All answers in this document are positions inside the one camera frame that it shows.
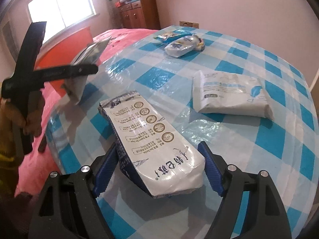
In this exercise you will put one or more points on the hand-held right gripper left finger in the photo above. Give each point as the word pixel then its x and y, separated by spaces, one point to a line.
pixel 106 169

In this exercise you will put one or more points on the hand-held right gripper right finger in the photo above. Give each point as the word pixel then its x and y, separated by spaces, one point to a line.
pixel 211 169

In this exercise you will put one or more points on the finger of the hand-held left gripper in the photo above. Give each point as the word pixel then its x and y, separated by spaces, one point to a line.
pixel 30 49
pixel 64 71

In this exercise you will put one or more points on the orange plastic basin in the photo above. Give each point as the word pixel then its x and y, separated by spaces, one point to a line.
pixel 62 44

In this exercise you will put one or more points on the white blue-print milk bag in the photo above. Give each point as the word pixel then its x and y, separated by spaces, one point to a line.
pixel 154 144

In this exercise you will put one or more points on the person's left forearm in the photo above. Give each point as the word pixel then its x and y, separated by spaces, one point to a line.
pixel 7 159

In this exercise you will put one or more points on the person's left hand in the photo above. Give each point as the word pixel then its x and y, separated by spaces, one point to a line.
pixel 35 114

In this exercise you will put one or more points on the blue white checked tablecloth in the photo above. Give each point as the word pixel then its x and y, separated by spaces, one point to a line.
pixel 249 142

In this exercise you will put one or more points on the window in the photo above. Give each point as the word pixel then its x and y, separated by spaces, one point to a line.
pixel 59 7

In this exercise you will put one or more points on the pink printed bed blanket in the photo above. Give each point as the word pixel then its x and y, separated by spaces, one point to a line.
pixel 119 33

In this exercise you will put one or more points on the white package with blue print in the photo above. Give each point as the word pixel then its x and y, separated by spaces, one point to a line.
pixel 231 92

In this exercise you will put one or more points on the brown wooden cabinet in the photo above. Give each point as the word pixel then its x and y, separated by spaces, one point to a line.
pixel 142 15

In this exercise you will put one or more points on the white blue plastic wrapper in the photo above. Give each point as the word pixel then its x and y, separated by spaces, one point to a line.
pixel 169 36

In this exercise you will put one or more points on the white blue printed bag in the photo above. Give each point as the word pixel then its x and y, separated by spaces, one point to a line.
pixel 180 46

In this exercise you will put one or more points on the cream crumpled wrapper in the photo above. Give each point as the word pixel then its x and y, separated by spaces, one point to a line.
pixel 199 43

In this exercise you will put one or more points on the wall socket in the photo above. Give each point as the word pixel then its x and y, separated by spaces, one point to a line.
pixel 189 24

